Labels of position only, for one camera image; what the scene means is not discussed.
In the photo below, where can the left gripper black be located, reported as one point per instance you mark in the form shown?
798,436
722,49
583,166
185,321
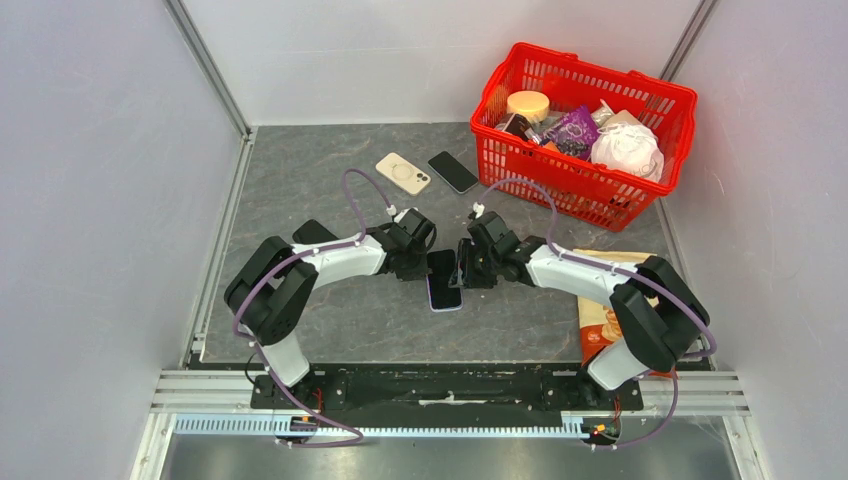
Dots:
418,272

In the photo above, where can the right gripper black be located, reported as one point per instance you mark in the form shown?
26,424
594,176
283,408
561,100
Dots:
466,275

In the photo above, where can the dark blue smartphone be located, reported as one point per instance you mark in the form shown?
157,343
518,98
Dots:
444,259

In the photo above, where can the beige phone case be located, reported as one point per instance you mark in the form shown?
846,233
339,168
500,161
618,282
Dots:
403,174

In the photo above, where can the black phone case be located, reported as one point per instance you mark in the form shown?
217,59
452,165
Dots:
313,232

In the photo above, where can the lavender phone case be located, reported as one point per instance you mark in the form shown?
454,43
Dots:
442,297

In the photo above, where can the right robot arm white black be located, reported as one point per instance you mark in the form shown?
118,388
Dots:
658,314

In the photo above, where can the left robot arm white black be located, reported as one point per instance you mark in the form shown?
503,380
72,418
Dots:
269,294

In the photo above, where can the black smartphone near basket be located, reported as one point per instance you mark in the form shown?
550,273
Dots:
452,172

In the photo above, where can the cassava chips bag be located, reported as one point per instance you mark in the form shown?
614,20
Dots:
598,324

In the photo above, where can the red plastic shopping basket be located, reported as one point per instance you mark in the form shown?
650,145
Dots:
510,147

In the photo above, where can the purple snack packet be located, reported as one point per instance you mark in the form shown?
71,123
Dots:
574,133

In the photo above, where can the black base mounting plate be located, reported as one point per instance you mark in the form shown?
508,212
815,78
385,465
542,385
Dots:
437,394

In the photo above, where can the yellow lid jar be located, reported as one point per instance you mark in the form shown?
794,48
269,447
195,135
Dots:
532,105

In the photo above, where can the white plastic bag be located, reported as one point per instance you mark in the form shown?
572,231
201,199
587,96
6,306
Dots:
630,148

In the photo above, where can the aluminium frame rail front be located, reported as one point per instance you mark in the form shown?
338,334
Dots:
226,403

